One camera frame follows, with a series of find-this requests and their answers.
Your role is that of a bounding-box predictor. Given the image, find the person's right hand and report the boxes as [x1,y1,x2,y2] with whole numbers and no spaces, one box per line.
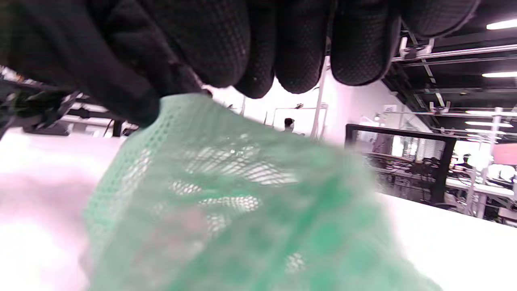
[0,0,481,127]

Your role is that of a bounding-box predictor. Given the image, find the green mesh toiletry bag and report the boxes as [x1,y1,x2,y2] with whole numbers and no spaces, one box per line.
[83,94,445,291]

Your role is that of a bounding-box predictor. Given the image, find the row of ceiling light tubes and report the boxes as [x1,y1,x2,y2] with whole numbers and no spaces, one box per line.
[464,19,517,143]

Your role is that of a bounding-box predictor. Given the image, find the black metal frame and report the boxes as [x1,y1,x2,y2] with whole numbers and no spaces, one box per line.
[345,124,458,205]

